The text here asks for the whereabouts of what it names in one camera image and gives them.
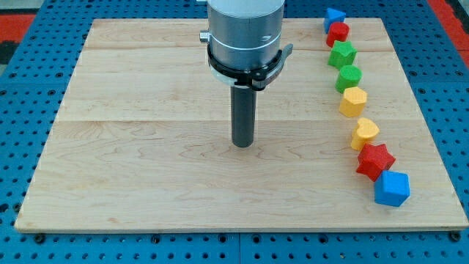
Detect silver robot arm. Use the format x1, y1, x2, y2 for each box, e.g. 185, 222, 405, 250
199, 0, 285, 70

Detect blue cube block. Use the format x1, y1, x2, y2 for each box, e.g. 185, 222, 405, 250
374, 170, 410, 207

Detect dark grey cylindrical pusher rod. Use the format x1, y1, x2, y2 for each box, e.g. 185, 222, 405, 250
230, 87, 256, 147

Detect wooden board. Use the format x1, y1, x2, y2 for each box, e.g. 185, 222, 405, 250
15, 18, 468, 234

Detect yellow hexagon block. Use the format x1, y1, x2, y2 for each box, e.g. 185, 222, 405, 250
339, 87, 368, 117

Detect green cylinder block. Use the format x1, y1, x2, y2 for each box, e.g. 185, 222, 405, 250
335, 65, 362, 93

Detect yellow heart block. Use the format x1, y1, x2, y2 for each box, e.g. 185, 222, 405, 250
350, 117, 380, 150

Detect green star block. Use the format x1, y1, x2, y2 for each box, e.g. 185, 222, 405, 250
328, 40, 358, 70

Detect red star block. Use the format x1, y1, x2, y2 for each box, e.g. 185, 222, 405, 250
356, 144, 396, 182

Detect red cylinder block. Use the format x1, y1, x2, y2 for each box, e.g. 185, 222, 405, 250
326, 22, 350, 48

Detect blue triangle block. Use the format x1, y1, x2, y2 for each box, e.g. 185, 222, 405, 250
323, 7, 346, 34

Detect black clamp ring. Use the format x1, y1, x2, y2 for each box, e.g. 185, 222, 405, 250
206, 43, 294, 92

